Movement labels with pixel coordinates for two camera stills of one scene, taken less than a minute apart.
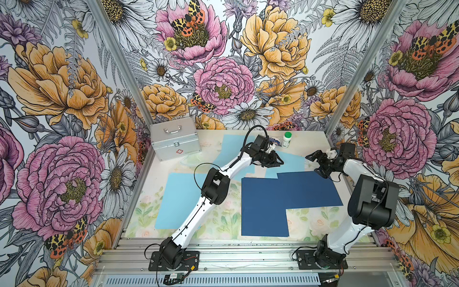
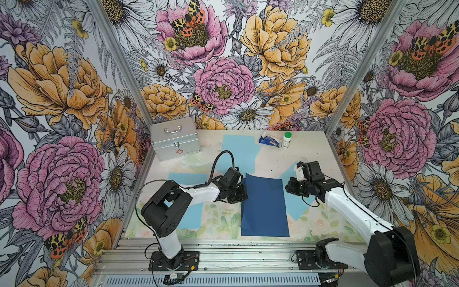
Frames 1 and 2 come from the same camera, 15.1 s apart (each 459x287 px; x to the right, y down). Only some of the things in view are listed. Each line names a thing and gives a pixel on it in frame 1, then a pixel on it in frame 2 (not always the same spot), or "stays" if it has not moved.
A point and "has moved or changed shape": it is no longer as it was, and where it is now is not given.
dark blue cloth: [303, 189] has moved or changed shape
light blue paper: [292, 164] -> [296, 205]
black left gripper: [272, 161] -> [242, 197]
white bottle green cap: [286, 139] stays
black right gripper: [315, 154] -> [291, 186]
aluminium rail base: [258, 262] stays
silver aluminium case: [175, 139] stays
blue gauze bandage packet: [274, 140] stays
